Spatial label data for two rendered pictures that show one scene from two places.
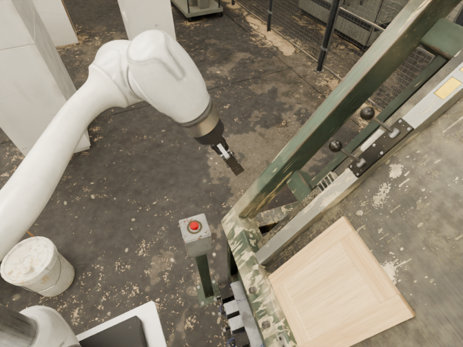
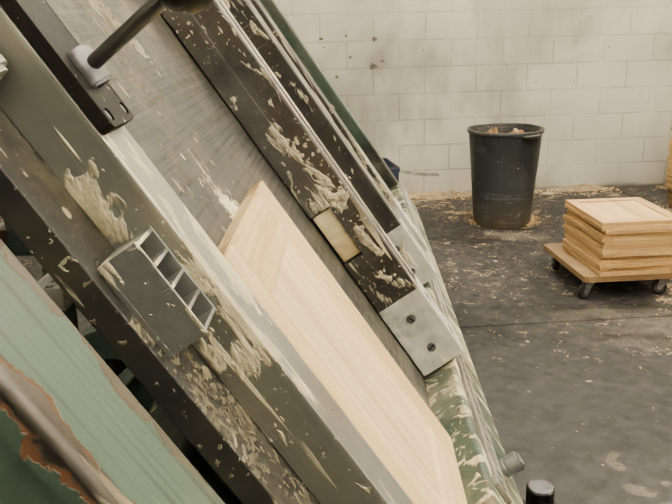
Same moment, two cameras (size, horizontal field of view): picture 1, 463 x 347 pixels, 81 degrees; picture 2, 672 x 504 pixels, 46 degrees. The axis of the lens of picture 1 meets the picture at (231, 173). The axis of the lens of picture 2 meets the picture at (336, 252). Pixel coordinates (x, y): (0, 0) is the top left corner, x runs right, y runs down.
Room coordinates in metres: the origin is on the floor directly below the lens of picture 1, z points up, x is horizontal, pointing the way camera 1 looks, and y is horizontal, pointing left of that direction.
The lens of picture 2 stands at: (0.98, -0.07, 1.41)
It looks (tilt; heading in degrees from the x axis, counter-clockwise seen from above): 17 degrees down; 200
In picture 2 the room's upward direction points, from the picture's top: 1 degrees counter-clockwise
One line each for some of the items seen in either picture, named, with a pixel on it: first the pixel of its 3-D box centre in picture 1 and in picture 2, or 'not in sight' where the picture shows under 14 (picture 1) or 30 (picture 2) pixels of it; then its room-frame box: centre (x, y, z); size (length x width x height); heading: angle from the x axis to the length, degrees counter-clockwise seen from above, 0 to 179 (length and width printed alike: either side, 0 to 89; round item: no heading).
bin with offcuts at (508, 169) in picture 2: not in sight; (503, 175); (-4.36, -0.82, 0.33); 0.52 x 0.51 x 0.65; 25
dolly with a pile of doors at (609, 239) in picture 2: not in sight; (609, 244); (-3.27, -0.10, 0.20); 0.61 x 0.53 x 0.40; 25
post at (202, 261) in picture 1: (204, 272); not in sight; (0.59, 0.16, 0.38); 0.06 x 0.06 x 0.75; 19
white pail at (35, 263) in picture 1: (38, 265); not in sight; (0.69, 1.26, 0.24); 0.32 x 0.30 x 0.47; 25
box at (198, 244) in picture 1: (196, 236); not in sight; (0.59, 0.16, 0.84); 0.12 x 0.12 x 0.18; 19
